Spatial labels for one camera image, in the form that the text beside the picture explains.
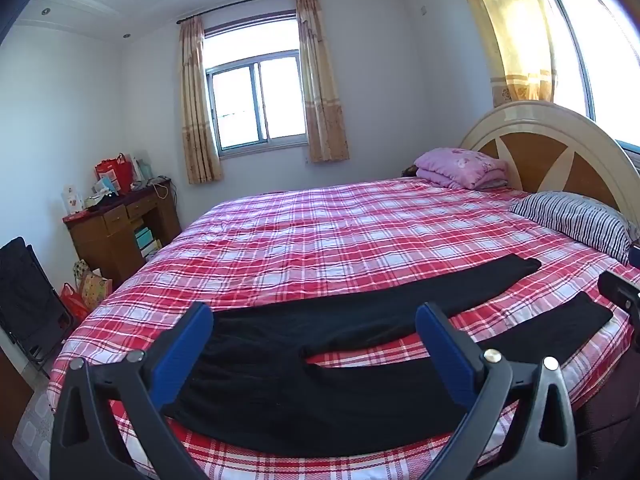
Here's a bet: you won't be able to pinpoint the brown wooden cabinet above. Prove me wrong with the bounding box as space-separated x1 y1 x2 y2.
0 347 33 441

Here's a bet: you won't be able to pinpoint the striped pillow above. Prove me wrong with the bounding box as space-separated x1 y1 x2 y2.
509 191 640 265

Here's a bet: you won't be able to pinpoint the red shopping bag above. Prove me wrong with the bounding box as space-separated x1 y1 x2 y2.
60 282 91 323

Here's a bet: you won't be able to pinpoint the bed with red plaid sheet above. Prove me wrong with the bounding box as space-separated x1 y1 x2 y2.
12 175 640 480

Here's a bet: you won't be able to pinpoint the beige patterned curtain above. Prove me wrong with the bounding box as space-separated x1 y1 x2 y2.
178 16 224 185
295 0 351 164

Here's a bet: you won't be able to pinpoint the black curtain rod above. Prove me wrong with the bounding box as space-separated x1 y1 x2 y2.
176 0 321 25

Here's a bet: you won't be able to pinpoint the black folding chair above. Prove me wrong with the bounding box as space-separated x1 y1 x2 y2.
0 236 76 366

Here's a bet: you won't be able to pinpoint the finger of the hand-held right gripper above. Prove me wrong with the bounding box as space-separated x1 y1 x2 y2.
597 270 640 351

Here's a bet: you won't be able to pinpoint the stacked boxes under desk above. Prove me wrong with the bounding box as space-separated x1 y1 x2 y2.
134 227 162 261

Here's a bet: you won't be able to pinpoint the red gift bag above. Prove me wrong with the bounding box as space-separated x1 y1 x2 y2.
95 155 133 191

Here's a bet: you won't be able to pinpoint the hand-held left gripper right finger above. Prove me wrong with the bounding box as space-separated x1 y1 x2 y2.
415 301 578 480

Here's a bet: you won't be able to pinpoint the yellow sunlit curtain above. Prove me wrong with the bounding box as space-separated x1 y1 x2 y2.
452 0 556 108

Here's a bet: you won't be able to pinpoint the white floral bag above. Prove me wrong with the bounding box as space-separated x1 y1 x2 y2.
62 186 83 216

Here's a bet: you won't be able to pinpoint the brown wooden desk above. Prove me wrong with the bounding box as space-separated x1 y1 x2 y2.
62 178 182 286

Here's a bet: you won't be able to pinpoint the large bedside window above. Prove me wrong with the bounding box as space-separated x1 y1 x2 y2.
540 0 640 151

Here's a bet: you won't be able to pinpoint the patterned gift bag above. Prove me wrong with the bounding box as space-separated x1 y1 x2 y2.
80 270 113 311

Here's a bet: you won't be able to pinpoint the black pants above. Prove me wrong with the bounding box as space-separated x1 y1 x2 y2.
162 254 614 458

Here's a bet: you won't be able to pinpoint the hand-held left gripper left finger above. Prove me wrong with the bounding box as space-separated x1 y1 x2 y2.
49 301 216 480

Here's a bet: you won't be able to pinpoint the cream and wood headboard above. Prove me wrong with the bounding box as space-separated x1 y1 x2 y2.
457 101 640 221

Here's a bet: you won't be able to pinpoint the sliding window with grey frame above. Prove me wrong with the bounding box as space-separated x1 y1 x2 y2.
204 50 308 157

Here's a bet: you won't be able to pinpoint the folded pink blanket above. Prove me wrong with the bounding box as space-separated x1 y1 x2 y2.
414 147 510 191

